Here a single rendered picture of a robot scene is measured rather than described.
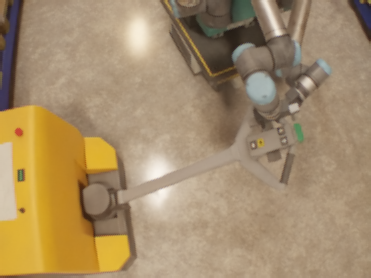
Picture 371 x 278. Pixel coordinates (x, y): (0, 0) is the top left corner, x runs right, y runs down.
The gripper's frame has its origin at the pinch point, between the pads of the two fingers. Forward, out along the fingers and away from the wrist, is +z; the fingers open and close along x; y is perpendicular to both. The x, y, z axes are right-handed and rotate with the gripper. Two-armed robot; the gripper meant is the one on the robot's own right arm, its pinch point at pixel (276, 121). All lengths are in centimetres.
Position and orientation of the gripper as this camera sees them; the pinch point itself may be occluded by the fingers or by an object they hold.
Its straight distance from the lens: 141.4
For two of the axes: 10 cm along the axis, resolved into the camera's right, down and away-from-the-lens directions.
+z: 3.8, 2.7, 8.8
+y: 1.7, 9.2, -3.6
